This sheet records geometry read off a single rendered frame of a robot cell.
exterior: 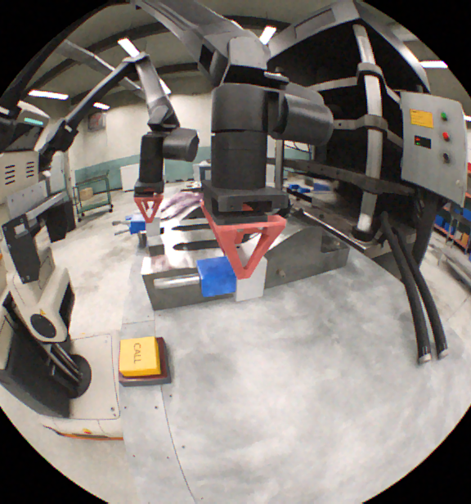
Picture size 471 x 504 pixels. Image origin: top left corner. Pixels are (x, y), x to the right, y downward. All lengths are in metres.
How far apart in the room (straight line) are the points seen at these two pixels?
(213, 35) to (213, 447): 0.46
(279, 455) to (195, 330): 0.25
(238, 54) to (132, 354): 0.38
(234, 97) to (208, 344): 0.33
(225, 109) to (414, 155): 0.76
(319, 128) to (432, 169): 0.65
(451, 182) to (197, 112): 7.54
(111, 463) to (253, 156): 1.31
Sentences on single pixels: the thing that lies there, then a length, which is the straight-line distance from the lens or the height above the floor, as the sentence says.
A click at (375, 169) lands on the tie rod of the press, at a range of 0.80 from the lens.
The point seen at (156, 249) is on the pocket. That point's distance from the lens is 0.46.
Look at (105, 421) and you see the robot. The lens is 0.96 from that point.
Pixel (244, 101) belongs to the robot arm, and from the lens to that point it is 0.19.
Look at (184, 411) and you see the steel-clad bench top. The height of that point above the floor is 0.80.
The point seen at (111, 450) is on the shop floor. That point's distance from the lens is 1.25.
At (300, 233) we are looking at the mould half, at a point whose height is 0.92.
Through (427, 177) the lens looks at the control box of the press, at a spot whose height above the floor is 1.12.
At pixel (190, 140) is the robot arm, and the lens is 0.40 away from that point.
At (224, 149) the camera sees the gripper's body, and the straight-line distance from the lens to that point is 0.18.
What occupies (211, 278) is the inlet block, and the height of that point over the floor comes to 0.95.
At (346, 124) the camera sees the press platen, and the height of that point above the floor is 1.26.
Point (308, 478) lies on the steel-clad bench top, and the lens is 0.30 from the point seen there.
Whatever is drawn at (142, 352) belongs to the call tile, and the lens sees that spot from 0.31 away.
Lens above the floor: 1.08
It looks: 29 degrees down
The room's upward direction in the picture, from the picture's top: straight up
